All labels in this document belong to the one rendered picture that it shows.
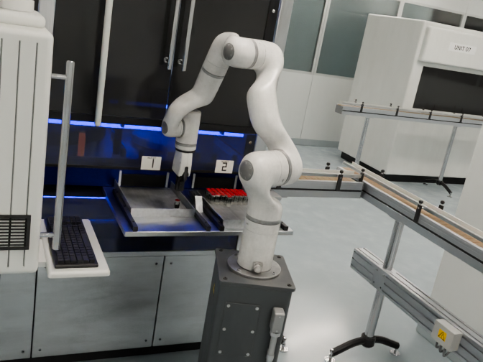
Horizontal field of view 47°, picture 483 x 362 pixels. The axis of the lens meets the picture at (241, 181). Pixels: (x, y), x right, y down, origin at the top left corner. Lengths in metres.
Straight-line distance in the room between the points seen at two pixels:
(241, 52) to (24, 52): 0.65
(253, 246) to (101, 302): 0.99
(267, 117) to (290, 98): 6.08
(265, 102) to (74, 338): 1.46
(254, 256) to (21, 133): 0.83
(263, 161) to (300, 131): 6.36
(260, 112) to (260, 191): 0.26
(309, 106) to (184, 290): 5.66
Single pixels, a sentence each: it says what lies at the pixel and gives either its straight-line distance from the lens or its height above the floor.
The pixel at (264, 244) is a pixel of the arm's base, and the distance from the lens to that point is 1.87.
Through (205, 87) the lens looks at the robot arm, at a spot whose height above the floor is 1.41.
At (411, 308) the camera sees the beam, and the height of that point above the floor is 0.48.
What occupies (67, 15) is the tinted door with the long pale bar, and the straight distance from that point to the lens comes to 2.24.
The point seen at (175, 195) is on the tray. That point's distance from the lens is 2.47.
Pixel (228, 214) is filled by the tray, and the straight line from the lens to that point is 2.34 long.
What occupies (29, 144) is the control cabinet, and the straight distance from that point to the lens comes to 1.73.
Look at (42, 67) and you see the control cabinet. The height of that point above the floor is 1.45.
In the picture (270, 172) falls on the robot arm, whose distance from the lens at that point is 1.75.
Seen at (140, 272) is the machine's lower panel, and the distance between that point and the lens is 2.60.
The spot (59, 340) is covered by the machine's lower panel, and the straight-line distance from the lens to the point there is 2.71.
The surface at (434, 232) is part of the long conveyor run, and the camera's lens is 2.70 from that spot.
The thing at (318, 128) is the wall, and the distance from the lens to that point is 8.24.
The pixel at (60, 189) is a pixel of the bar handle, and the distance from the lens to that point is 1.79.
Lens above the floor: 1.70
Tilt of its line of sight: 17 degrees down
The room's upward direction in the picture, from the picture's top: 10 degrees clockwise
